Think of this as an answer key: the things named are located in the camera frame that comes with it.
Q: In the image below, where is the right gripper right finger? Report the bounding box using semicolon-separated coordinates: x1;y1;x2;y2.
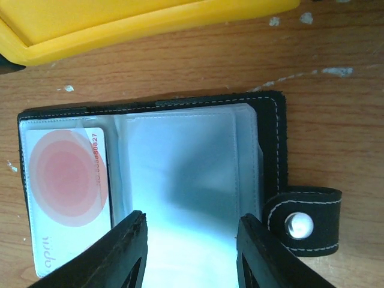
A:
236;214;333;287

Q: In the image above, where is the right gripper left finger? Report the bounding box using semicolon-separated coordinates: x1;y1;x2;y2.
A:
31;211;148;287

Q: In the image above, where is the red circle white card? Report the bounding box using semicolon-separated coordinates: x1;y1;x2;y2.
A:
24;127;112;278

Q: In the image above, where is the black leather card holder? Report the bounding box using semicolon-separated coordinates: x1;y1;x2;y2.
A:
17;91;341;287

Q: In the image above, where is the black bin left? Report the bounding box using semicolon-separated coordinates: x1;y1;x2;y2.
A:
0;55;26;75

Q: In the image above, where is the yellow bin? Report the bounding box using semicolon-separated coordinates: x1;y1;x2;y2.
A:
1;1;299;66

